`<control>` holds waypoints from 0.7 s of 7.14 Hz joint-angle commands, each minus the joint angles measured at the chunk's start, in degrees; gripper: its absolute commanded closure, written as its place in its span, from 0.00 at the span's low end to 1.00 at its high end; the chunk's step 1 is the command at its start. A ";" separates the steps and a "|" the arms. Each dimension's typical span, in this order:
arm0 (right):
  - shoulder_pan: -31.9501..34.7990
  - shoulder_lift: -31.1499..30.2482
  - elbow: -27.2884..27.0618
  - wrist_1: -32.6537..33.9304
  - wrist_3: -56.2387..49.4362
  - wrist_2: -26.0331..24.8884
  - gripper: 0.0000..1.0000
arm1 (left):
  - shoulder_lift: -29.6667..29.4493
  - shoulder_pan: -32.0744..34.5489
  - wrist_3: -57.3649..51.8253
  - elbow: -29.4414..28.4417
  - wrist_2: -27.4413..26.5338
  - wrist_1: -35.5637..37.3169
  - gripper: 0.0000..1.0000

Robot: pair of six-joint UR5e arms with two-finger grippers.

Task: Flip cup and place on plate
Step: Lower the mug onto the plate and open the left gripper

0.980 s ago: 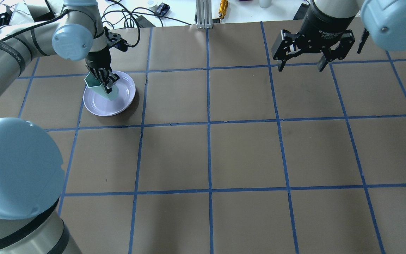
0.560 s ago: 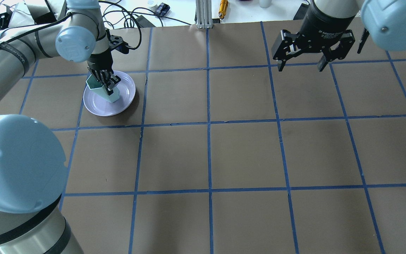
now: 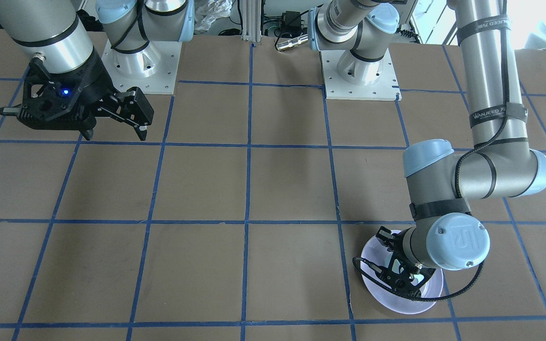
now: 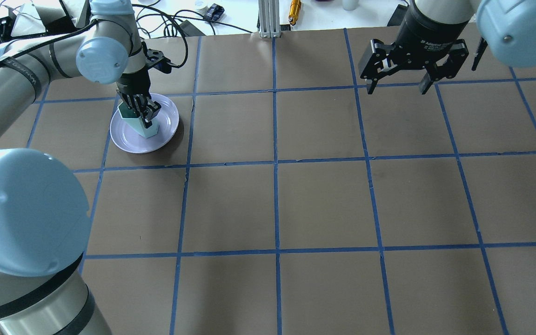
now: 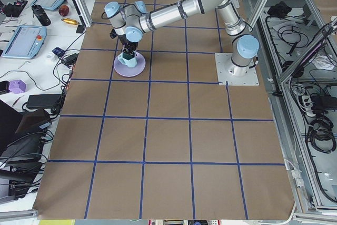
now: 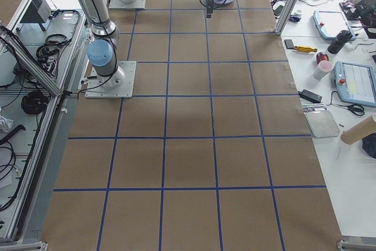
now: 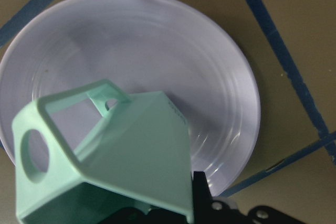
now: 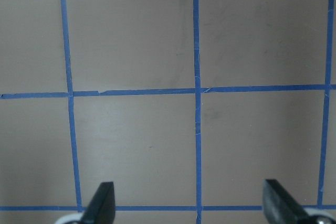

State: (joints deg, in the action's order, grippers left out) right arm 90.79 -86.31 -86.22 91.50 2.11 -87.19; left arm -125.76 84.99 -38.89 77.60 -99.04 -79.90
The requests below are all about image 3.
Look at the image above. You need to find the lavender plate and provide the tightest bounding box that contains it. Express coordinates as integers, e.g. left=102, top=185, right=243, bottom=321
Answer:
left=361, top=236, right=444, bottom=314

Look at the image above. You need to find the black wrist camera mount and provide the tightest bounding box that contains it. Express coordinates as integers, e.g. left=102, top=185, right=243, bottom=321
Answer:
left=0, top=53, right=97, bottom=139

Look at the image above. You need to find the silver cable connector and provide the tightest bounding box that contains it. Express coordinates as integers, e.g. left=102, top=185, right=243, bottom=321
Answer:
left=275, top=34, right=309, bottom=52

